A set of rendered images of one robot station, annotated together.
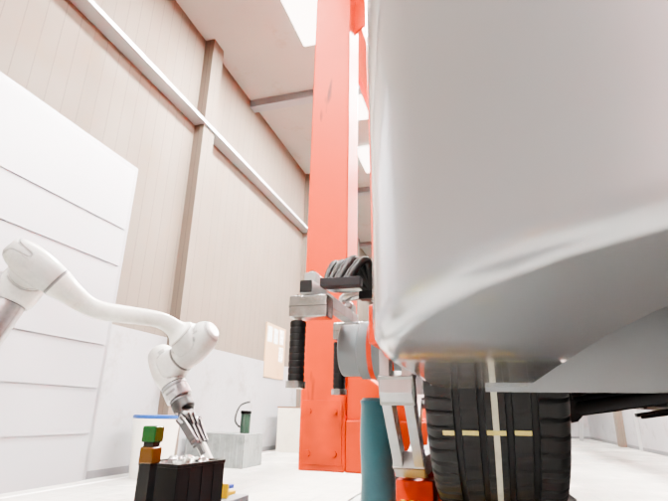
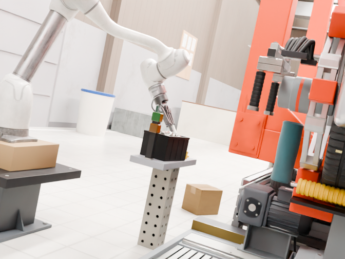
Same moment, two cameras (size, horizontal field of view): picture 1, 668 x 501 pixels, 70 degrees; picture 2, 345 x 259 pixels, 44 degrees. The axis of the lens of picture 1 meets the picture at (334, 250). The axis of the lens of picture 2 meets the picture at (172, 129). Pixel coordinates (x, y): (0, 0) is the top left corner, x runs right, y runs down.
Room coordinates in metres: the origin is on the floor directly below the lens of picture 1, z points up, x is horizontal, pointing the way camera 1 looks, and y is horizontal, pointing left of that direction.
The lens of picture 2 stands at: (-0.56, 0.22, 0.72)
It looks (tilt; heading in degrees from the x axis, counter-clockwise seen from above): 4 degrees down; 5
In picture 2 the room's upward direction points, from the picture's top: 12 degrees clockwise
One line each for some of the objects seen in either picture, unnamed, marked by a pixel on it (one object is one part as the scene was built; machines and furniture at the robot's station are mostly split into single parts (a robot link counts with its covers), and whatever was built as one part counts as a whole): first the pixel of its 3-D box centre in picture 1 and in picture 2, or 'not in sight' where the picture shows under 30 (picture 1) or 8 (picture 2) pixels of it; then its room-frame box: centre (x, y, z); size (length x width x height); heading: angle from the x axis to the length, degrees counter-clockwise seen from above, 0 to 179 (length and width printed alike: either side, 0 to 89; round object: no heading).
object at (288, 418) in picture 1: (341, 429); (229, 127); (9.57, -0.21, 0.40); 2.33 x 0.78 x 0.79; 73
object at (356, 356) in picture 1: (384, 349); (307, 95); (1.19, -0.13, 0.85); 0.21 x 0.14 x 0.14; 73
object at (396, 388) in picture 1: (414, 349); (326, 99); (1.17, -0.20, 0.85); 0.54 x 0.07 x 0.54; 163
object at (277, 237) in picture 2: not in sight; (281, 225); (1.49, -0.20, 0.26); 0.42 x 0.18 x 0.35; 73
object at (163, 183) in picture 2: not in sight; (158, 204); (1.53, 0.39, 0.21); 0.10 x 0.10 x 0.42; 73
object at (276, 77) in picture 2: (350, 331); (284, 76); (1.39, -0.05, 0.93); 0.09 x 0.05 x 0.05; 73
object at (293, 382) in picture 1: (296, 352); (257, 90); (1.07, 0.08, 0.83); 0.04 x 0.04 x 0.16
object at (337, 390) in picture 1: (339, 366); (272, 97); (1.40, -0.02, 0.83); 0.04 x 0.04 x 0.16
